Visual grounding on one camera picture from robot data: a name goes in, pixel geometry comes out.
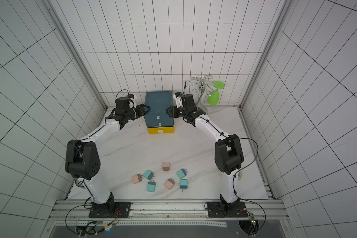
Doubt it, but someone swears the pink plug left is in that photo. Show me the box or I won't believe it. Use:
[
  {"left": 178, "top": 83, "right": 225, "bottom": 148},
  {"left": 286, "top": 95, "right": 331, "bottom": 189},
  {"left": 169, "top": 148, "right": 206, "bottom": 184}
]
[{"left": 132, "top": 174, "right": 142, "bottom": 184}]

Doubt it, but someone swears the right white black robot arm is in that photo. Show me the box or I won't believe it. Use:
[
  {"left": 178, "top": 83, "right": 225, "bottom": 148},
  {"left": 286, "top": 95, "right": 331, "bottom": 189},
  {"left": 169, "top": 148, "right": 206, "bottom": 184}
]
[{"left": 166, "top": 92, "right": 244, "bottom": 217}]

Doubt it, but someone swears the pink plug top centre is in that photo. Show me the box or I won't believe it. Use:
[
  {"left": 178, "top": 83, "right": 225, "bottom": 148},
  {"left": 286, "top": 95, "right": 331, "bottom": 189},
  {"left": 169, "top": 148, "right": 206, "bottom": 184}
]
[{"left": 162, "top": 162, "right": 170, "bottom": 173}]

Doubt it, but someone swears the pink plug bottom centre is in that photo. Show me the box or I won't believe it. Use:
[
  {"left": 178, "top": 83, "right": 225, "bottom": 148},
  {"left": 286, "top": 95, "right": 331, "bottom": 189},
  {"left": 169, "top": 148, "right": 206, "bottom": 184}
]
[{"left": 165, "top": 178, "right": 175, "bottom": 190}]

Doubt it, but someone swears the green plastic wine glass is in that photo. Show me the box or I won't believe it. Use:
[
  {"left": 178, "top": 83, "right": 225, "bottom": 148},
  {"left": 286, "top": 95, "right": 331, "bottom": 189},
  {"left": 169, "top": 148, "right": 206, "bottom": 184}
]
[{"left": 207, "top": 81, "right": 225, "bottom": 106}]

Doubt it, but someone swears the teal plug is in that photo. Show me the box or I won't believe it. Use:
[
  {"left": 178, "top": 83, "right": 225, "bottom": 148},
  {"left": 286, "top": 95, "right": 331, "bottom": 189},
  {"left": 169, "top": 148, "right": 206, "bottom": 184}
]
[
  {"left": 146, "top": 181, "right": 156, "bottom": 192},
  {"left": 179, "top": 179, "right": 188, "bottom": 191},
  {"left": 143, "top": 170, "right": 154, "bottom": 180},
  {"left": 177, "top": 169, "right": 187, "bottom": 179}
]

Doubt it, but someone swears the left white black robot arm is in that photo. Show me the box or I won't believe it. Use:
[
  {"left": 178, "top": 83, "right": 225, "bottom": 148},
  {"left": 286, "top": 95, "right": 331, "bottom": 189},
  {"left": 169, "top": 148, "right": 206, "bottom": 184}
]
[{"left": 65, "top": 97, "right": 151, "bottom": 218}]

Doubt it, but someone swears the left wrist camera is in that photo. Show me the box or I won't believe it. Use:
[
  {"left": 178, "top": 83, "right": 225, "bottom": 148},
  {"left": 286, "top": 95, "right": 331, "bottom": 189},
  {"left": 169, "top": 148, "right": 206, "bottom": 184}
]
[{"left": 127, "top": 94, "right": 137, "bottom": 103}]

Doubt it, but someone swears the yellow bottom drawer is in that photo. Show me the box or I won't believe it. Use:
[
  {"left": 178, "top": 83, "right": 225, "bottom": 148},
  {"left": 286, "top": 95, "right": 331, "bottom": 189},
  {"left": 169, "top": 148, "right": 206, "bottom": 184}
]
[{"left": 147, "top": 127, "right": 175, "bottom": 134}]

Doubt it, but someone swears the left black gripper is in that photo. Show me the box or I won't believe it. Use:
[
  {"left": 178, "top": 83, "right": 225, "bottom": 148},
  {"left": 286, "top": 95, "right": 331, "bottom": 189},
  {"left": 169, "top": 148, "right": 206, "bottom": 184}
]
[{"left": 126, "top": 104, "right": 152, "bottom": 120}]

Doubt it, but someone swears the teal drawer cabinet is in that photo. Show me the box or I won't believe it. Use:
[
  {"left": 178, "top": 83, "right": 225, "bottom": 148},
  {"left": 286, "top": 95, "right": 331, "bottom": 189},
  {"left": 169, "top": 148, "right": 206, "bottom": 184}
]
[{"left": 144, "top": 91, "right": 174, "bottom": 128}]

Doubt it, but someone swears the pink plug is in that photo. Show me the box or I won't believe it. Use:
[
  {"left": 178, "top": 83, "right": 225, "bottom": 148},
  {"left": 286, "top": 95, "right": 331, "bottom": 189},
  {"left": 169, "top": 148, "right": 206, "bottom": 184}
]
[
  {"left": 132, "top": 174, "right": 142, "bottom": 184},
  {"left": 165, "top": 178, "right": 175, "bottom": 190},
  {"left": 162, "top": 162, "right": 170, "bottom": 173}
]

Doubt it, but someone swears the aluminium mounting rail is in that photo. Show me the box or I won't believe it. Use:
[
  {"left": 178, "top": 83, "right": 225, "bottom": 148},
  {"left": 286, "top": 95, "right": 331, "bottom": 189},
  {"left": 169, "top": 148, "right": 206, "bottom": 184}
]
[{"left": 47, "top": 200, "right": 289, "bottom": 230}]

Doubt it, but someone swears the chrome glass holder stand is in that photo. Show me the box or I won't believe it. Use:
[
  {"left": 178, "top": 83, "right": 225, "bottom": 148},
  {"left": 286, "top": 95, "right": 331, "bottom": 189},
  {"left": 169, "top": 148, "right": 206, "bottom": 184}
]
[{"left": 184, "top": 74, "right": 213, "bottom": 114}]

